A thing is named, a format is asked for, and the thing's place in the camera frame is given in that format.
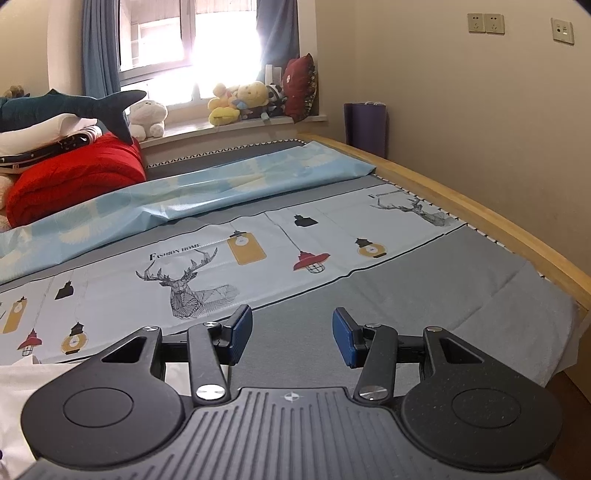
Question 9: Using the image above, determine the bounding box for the dark blue shark plush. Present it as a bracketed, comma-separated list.
[0, 89, 148, 143]

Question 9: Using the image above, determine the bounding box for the pale yellow plush toy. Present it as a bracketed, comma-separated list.
[207, 83, 242, 126]

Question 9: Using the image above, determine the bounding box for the white window sill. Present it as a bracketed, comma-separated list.
[137, 114, 329, 149]

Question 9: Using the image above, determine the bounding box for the red folded quilt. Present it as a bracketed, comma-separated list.
[6, 133, 147, 228]

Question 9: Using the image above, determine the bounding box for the black and white plush toy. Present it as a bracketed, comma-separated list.
[265, 85, 288, 117]

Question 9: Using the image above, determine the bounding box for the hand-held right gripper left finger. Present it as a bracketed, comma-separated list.
[99, 304, 254, 407]

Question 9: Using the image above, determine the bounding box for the deer and lantern printed sheet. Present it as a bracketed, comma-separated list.
[0, 182, 468, 368]

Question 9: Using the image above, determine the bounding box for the light blue patterned sheet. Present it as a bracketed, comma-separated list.
[0, 141, 378, 285]

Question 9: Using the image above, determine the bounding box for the wooden bed frame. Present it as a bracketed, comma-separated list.
[298, 134, 591, 402]

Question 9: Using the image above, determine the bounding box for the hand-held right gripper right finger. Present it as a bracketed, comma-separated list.
[332, 307, 486, 407]

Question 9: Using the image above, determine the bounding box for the dark star-print folded quilt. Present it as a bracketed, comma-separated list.
[0, 126, 103, 175]

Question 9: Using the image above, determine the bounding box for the blue curtain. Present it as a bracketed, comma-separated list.
[82, 0, 122, 100]
[256, 0, 301, 75]

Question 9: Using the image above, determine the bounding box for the window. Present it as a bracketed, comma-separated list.
[117, 0, 265, 100]

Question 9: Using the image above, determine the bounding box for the dark red patterned cushion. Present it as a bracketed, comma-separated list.
[282, 53, 319, 124]

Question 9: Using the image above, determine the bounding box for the yellow round-headed plush toy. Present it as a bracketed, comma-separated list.
[232, 82, 269, 121]

